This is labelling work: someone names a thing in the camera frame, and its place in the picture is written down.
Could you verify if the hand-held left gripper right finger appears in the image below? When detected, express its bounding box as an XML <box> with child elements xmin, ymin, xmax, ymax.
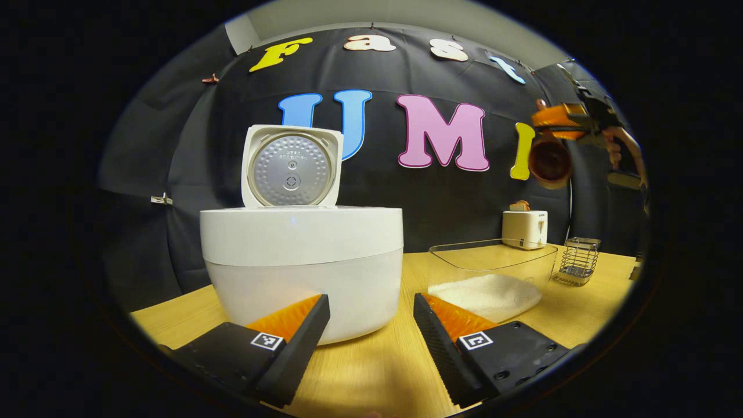
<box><xmin>413</xmin><ymin>293</ymin><xmax>571</xmax><ymax>409</ymax></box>

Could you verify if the white rice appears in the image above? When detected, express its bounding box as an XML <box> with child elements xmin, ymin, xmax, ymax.
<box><xmin>428</xmin><ymin>274</ymin><xmax>543</xmax><ymax>323</ymax></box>

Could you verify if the black backdrop cloth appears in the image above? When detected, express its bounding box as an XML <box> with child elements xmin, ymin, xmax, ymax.
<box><xmin>98</xmin><ymin>23</ymin><xmax>651</xmax><ymax>311</ymax></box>

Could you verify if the metal wire chopstick holder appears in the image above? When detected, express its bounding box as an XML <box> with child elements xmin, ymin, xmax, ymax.
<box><xmin>551</xmin><ymin>237</ymin><xmax>602</xmax><ymax>287</ymax></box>

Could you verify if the clear plastic container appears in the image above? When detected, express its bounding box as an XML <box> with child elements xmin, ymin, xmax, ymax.
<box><xmin>428</xmin><ymin>239</ymin><xmax>559</xmax><ymax>324</ymax></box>

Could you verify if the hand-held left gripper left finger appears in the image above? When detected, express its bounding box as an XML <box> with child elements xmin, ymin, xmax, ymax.
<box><xmin>160</xmin><ymin>294</ymin><xmax>331</xmax><ymax>408</ymax></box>

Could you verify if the white rice cooker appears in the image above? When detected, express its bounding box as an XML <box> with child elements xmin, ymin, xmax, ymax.
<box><xmin>200</xmin><ymin>125</ymin><xmax>405</xmax><ymax>346</ymax></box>

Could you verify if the white toaster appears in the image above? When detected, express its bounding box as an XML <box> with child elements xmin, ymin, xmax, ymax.
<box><xmin>502</xmin><ymin>210</ymin><xmax>549</xmax><ymax>251</ymax></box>

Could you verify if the brown wooden spoon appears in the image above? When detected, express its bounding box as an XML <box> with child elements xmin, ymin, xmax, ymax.
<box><xmin>527</xmin><ymin>99</ymin><xmax>575</xmax><ymax>191</ymax></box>

